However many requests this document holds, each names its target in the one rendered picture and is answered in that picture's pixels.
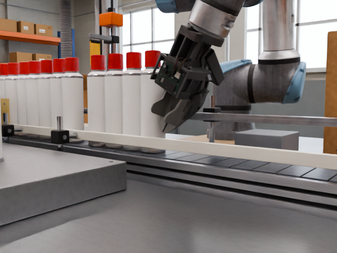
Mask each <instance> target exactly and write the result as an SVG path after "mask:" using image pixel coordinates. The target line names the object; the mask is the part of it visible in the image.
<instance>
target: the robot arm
mask: <svg viewBox="0 0 337 253"><path fill-rule="evenodd" d="M261 2H262V31H263V52H262V53H261V55H260V56H259V57H258V64H253V62H252V60H251V59H241V60H232V61H227V62H223V63H219V61H218V58H217V56H216V53H215V51H214V50H213V49H212V48H211V46H212V45H213V46H216V47H221V46H222V44H223V42H224V40H225V39H224V38H226V37H227V36H228V34H229V32H230V30H231V28H233V27H234V22H235V20H236V18H237V16H238V14H239V12H240V10H241V8H242V7H245V8H249V7H253V6H256V5H258V4H260V3H261ZM155 3H156V6H157V8H158V9H159V10H160V11H161V12H162V13H165V14H169V13H177V14H179V13H181V12H190V11H191V13H190V15H189V18H188V20H189V22H190V23H188V24H187V25H186V26H185V25H181V27H180V29H179V31H178V34H177V36H176V38H175V41H174V43H173V45H172V48H171V50H170V52H169V53H160V56H159V58H158V60H157V63H156V65H155V67H154V70H153V72H152V74H151V77H150V79H154V80H155V83H156V84H157V85H159V86H160V87H162V88H163V89H164V90H165V92H164V94H163V97H162V98H161V99H160V100H158V101H156V102H155V103H153V105H152V107H151V112H152V113H154V114H157V115H160V127H161V131H162V132H163V133H164V134H165V133H168V132H171V131H173V130H175V129H176V128H178V127H179V126H180V125H182V124H183V123H184V122H185V121H186V120H188V119H189V118H191V117H192V116H193V115H194V114H195V113H196V112H198V111H199V110H200V109H201V107H202V106H203V104H204V102H205V99H206V96H207V94H208V93H209V90H208V86H209V82H212V83H213V95H214V96H215V107H219V108H221V113H232V114H252V113H251V104H252V103H280V104H285V103H297V102H299V101H300V99H301V96H302V92H303V87H304V82H305V75H306V62H303V61H301V56H300V54H299V53H298V52H297V51H296V50H295V0H155ZM160 61H163V63H162V65H161V67H160V70H159V72H158V73H155V71H156V69H157V67H158V64H159V62H160ZM177 104H178V105H177ZM176 105H177V107H176ZM254 129H256V126H255V123H252V122H233V121H219V122H215V140H224V141H234V140H235V133H237V132H242V131H248V130H254Z"/></svg>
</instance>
